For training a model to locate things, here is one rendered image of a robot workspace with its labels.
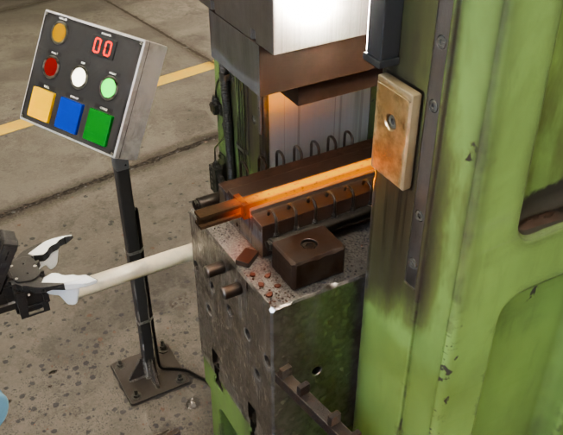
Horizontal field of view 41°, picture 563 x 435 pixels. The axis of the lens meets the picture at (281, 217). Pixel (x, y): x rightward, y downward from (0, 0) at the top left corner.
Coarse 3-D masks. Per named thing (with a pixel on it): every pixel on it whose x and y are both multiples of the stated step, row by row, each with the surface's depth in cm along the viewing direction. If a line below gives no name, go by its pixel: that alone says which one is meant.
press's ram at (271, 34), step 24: (216, 0) 136; (240, 0) 127; (264, 0) 120; (288, 0) 119; (312, 0) 121; (336, 0) 123; (360, 0) 125; (240, 24) 130; (264, 24) 122; (288, 24) 121; (312, 24) 123; (336, 24) 125; (360, 24) 128; (264, 48) 125; (288, 48) 123
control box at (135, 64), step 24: (48, 24) 186; (72, 24) 182; (96, 24) 178; (48, 48) 186; (72, 48) 182; (96, 48) 177; (120, 48) 174; (144, 48) 171; (72, 72) 181; (96, 72) 178; (120, 72) 174; (144, 72) 173; (72, 96) 182; (96, 96) 178; (120, 96) 174; (144, 96) 176; (24, 120) 190; (120, 120) 174; (144, 120) 179; (96, 144) 178; (120, 144) 175
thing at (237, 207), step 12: (336, 168) 162; (348, 168) 162; (360, 168) 162; (372, 168) 164; (300, 180) 158; (312, 180) 158; (324, 180) 158; (336, 180) 160; (264, 192) 154; (276, 192) 154; (288, 192) 155; (216, 204) 150; (228, 204) 150; (240, 204) 150; (252, 204) 152; (204, 216) 147; (216, 216) 150; (228, 216) 151; (240, 216) 152; (204, 228) 149
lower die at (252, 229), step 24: (360, 144) 176; (288, 168) 167; (312, 168) 166; (240, 192) 158; (312, 192) 157; (336, 192) 157; (360, 192) 157; (264, 216) 151; (288, 216) 151; (312, 216) 153; (264, 240) 150
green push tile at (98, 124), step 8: (96, 112) 177; (104, 112) 177; (88, 120) 178; (96, 120) 177; (104, 120) 175; (112, 120) 175; (88, 128) 178; (96, 128) 177; (104, 128) 175; (88, 136) 178; (96, 136) 177; (104, 136) 175; (104, 144) 176
